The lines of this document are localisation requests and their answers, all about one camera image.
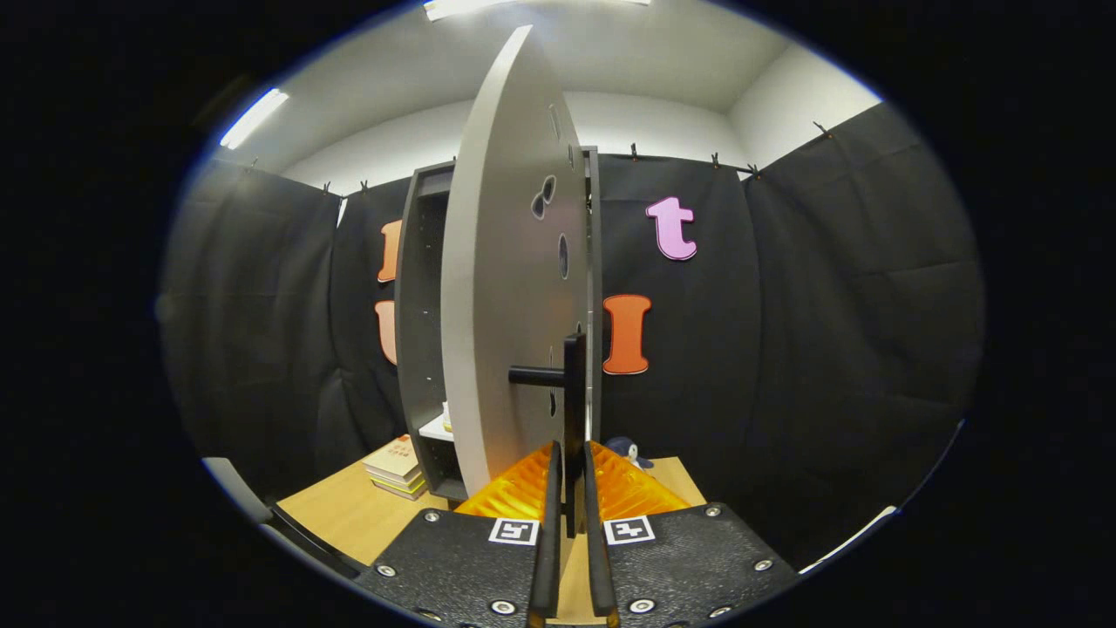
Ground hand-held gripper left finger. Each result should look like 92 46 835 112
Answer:
356 440 563 628

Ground dark grey shoe cabinet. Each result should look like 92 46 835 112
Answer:
394 147 602 502

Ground stack of books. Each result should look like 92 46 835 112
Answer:
363 434 428 501

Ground long ceiling light tube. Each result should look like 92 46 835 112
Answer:
220 87 289 150

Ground row of black clips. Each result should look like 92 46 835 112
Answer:
248 120 829 195

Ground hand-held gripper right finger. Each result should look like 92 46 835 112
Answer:
582 440 799 628

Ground blue plush toy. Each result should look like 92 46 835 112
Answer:
606 436 655 470

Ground black door handle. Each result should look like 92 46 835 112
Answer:
508 334 588 537

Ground wide ceiling light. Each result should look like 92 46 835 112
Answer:
425 0 650 22

